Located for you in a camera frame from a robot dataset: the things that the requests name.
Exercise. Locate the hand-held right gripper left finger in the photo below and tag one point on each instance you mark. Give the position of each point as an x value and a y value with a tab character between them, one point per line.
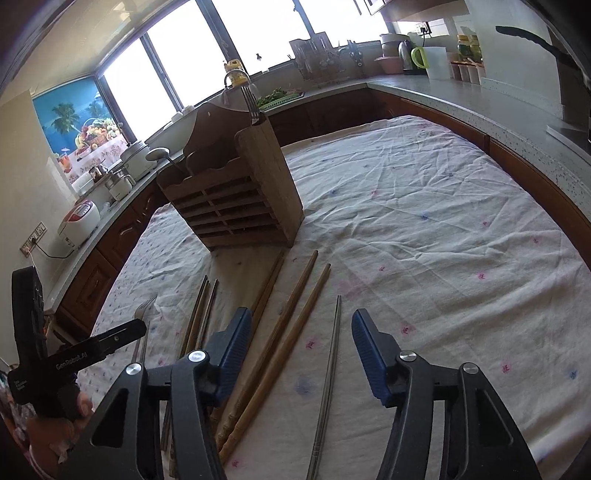
231	350

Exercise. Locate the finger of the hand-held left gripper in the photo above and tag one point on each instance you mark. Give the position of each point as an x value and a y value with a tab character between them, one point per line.
134	328

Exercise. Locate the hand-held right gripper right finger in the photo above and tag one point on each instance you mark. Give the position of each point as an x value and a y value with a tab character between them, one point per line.
371	355

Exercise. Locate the dark thin chopstick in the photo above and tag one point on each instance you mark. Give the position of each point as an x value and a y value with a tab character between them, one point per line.
195	314
207	314
200	314

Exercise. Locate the light wooden chopstick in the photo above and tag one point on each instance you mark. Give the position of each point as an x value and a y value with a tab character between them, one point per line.
309	307
295	295
270	286

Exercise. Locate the wooden utensil holder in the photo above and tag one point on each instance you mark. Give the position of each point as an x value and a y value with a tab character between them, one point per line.
258	184

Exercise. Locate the person's left hand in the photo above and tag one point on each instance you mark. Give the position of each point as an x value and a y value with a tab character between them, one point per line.
51	438

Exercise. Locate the metal fork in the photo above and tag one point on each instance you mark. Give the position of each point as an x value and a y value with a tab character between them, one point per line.
144	309
251	108

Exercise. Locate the white rice cooker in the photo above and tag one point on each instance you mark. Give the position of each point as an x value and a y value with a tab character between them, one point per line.
78	226

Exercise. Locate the white floral tablecloth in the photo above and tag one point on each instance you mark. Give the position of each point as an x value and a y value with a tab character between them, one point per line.
415	230

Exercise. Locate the white pot with lid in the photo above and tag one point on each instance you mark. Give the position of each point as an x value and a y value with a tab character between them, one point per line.
136	161

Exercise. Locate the metal spoon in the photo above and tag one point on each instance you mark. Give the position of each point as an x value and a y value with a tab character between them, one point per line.
157	153

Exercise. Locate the green colander with vegetables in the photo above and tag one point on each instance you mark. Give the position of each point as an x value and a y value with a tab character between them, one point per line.
277	98

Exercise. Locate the kitchen window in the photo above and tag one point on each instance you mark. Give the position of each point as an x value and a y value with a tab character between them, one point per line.
152	69

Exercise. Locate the yellow bottle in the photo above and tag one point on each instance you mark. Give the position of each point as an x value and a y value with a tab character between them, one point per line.
235	69

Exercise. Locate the pink basin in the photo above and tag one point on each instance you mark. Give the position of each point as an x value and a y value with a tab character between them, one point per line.
388	65

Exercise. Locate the gas stove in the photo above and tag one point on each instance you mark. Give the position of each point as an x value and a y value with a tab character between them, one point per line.
572	136

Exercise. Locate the spice jar rack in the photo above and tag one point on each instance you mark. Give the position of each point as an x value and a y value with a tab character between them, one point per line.
466	73

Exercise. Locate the dish drying rack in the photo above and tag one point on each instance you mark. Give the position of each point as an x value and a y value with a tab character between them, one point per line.
318	60

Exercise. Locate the stainless steel kettle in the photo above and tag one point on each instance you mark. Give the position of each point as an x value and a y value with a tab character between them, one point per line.
406	55

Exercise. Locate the beige pot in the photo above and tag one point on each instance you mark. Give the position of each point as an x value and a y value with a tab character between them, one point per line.
391	45

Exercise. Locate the condiment bottle cluster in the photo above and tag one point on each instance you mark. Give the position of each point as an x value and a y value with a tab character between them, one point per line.
468	45

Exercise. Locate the wall power outlet strip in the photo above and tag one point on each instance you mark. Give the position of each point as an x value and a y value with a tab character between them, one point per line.
33	239

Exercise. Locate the tropical fruit wall poster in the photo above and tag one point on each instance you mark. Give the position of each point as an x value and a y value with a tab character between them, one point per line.
60	115

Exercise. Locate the wall socket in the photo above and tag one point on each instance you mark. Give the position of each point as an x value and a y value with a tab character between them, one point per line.
425	28

